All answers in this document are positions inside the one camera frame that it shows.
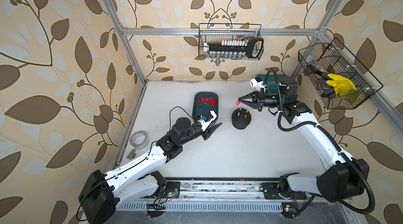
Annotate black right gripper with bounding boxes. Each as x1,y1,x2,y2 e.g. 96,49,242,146
239,88,285,112

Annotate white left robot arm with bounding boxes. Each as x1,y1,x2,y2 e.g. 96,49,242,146
78,117,221,224

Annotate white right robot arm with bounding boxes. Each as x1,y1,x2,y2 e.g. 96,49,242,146
238,73,376,215

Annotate black dome screw fixture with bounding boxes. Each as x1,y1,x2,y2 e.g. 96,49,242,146
232,108,251,130

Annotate green plastic tool case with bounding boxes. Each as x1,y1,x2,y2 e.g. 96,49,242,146
256,74,291,93

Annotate dark teal plastic tray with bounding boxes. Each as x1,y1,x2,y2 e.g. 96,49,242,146
192,92,219,122

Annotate black socket set holder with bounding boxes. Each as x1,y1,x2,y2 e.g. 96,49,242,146
203,37,264,60

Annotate clear tape roll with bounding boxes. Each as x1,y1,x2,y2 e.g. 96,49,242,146
129,131,149,150

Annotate black pliers in basket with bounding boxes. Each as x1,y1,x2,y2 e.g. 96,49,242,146
308,64,336,99

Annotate yellow rubber glove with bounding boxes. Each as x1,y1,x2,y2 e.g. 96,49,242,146
327,74,357,96

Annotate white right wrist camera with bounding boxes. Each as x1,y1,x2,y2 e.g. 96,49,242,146
250,77,265,91

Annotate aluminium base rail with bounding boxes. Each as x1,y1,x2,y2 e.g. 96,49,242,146
96,178,350,212

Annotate black wire basket back wall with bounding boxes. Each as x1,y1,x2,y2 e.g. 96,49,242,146
198,23,264,61

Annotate black wire basket wall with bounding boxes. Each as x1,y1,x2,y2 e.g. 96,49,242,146
298,38,384,109
198,23,264,61

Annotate small metal bracket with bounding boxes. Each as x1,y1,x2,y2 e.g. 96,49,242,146
127,149,136,160

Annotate black wire basket right wall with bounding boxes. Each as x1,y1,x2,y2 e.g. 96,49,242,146
298,38,384,109

